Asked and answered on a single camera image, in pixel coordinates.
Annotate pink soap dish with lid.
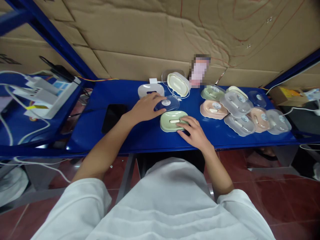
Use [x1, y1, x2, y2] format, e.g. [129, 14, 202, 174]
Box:
[249, 107, 271, 133]

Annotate clear lid with round sticker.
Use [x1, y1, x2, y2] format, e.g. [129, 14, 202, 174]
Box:
[154, 95, 180, 112]

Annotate small cardboard box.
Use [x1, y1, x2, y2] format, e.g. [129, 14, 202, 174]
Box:
[269, 86, 309, 107]

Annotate person's body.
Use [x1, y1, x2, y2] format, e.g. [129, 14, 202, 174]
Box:
[31, 157, 275, 240]

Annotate yellow and red wire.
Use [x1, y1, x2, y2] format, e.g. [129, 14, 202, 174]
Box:
[76, 76, 120, 83]

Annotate person's right thumb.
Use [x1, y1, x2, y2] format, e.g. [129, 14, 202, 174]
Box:
[177, 130, 192, 142]

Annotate blue metal rack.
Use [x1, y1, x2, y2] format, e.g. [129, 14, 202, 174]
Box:
[0, 0, 320, 160]

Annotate white power strip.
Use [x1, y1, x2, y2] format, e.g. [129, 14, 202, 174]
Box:
[12, 75, 82, 120]

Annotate clear soap dish lid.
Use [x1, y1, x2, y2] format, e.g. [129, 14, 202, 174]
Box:
[265, 109, 292, 135]
[224, 113, 256, 137]

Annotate brown cardboard sheets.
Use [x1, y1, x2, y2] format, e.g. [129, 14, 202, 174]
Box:
[0, 0, 320, 88]

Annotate white round object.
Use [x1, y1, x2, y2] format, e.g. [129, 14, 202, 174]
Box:
[0, 167, 29, 200]

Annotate person's left hand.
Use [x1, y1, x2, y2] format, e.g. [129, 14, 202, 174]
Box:
[124, 92, 167, 124]

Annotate upright cream soap dish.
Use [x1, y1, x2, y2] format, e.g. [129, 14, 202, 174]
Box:
[162, 69, 191, 97]

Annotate small clear oval lid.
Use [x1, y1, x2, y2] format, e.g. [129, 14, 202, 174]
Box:
[247, 90, 267, 108]

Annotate black phone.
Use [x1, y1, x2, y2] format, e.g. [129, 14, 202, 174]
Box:
[101, 104, 128, 134]

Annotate thick white cable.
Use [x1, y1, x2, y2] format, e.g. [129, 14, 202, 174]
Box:
[0, 70, 75, 184]

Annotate person's right hand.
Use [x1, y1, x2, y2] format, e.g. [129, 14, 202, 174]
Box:
[177, 115, 213, 149]

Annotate white rounded box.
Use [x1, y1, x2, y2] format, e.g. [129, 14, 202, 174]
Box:
[138, 84, 165, 98]

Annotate green soap dish with lid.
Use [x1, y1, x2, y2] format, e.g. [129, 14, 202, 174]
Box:
[201, 84, 226, 100]

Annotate pink upright rectangular object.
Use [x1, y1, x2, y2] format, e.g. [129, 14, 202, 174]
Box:
[189, 54, 211, 89]

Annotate black power adapter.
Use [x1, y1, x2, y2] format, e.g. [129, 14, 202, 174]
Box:
[51, 65, 75, 82]

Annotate open pink soap dish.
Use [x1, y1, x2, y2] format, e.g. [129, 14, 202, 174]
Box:
[200, 99, 229, 119]

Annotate thin white cable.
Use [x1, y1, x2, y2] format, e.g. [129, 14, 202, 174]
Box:
[161, 81, 188, 102]

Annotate person's left fingers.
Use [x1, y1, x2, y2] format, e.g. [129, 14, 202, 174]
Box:
[141, 92, 162, 100]

